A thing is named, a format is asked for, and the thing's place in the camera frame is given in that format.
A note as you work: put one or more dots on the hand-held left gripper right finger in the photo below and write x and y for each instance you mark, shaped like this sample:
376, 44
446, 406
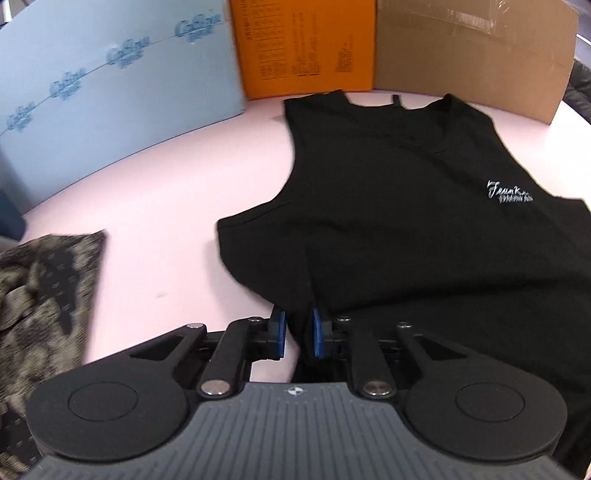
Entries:
318, 333

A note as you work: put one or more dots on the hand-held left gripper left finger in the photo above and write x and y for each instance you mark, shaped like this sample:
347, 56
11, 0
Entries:
278, 333

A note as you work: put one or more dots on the black tank top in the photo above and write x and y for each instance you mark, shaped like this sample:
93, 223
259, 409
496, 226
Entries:
392, 230

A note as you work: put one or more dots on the camouflage patterned cloth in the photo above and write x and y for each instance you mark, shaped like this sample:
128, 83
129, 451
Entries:
41, 295

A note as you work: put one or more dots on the orange cardboard box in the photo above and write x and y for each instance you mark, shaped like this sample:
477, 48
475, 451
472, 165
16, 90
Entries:
304, 46

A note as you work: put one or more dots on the light blue cardboard box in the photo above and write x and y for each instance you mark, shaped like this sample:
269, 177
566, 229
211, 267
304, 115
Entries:
115, 92

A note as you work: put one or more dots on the dark blue object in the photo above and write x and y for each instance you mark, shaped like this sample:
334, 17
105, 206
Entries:
11, 217

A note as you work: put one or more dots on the brown cardboard box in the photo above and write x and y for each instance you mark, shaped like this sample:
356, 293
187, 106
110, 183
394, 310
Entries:
461, 55

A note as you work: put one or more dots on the black leather chair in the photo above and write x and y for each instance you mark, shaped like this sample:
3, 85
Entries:
579, 85

